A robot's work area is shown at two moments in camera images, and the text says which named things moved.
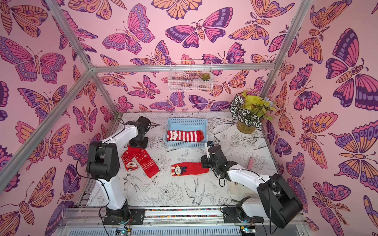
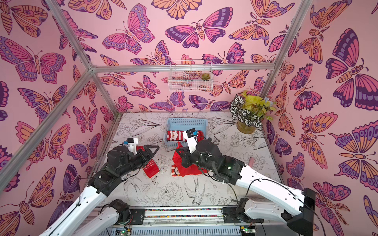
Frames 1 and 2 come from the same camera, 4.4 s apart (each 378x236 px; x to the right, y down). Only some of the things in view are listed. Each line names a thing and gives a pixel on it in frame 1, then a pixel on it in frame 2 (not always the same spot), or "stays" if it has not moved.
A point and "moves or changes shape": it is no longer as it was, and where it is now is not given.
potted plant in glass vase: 250,111 stays
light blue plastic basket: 186,124 stays
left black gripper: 134,144 to 147,153
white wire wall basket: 188,75 stays
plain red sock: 188,168 moves or changes shape
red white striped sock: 194,136 stays
